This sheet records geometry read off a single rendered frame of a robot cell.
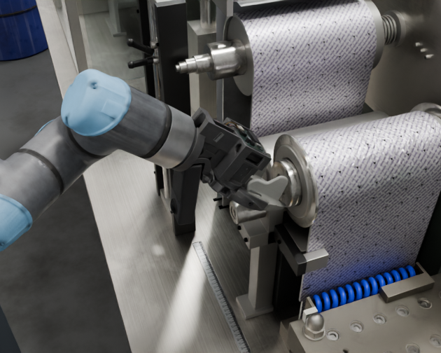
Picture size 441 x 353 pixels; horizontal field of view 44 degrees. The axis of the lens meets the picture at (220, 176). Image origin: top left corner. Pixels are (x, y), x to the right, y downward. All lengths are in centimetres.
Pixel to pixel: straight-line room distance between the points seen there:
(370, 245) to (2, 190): 59
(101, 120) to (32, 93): 297
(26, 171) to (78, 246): 186
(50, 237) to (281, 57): 183
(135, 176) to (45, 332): 102
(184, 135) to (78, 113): 13
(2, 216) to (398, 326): 65
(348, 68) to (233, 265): 47
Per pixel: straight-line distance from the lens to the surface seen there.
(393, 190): 88
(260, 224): 93
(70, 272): 241
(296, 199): 82
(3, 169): 66
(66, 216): 265
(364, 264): 99
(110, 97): 62
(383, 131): 87
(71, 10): 165
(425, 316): 100
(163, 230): 125
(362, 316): 97
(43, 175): 66
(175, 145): 67
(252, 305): 110
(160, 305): 112
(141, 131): 64
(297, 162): 80
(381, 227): 93
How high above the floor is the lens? 180
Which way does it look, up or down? 41 degrees down
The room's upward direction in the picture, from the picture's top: straight up
